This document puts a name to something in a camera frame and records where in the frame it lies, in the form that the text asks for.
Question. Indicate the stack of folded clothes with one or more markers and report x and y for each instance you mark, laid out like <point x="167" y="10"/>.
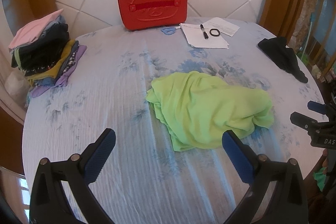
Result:
<point x="44" y="52"/>

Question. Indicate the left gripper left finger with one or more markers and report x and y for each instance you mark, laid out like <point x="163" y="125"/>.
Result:
<point x="49" y="203"/>

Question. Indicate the black marker pen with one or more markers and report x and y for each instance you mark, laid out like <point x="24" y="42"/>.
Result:
<point x="204" y="32"/>

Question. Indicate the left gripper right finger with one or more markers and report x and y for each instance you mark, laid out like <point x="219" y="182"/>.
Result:
<point x="288" y="203"/>

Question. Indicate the lime green garment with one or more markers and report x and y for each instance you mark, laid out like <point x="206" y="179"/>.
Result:
<point x="198" y="108"/>

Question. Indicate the white paper sheet back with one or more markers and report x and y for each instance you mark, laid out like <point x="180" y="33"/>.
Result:
<point x="222" y="25"/>

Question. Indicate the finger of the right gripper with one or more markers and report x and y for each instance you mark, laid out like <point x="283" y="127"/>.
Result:
<point x="317" y="107"/>
<point x="304" y="122"/>

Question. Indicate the white paper sheet front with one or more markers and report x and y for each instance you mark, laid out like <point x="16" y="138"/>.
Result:
<point x="198" y="37"/>

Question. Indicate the white paper sheet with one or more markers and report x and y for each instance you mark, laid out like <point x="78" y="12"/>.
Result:
<point x="222" y="25"/>
<point x="198" y="37"/>

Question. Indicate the black garment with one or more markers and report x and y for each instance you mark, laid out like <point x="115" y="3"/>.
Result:
<point x="283" y="57"/>

